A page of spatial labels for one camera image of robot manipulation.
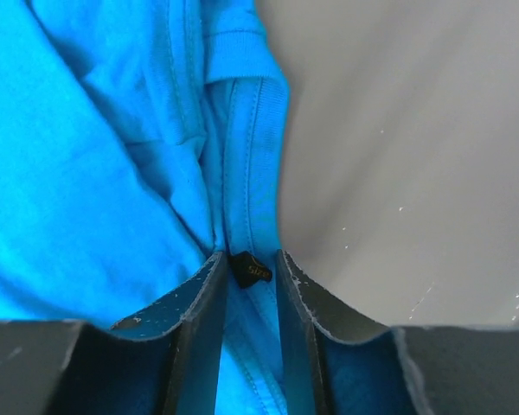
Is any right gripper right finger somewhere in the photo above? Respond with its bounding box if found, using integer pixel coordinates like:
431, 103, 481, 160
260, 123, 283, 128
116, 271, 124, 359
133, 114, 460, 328
276, 251, 416, 414

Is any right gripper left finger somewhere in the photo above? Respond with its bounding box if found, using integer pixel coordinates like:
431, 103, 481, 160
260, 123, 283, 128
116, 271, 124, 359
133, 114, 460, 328
112, 252, 228, 414

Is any blue t-shirt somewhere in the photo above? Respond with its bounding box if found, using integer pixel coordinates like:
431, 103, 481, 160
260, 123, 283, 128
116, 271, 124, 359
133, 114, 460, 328
0, 1, 288, 414

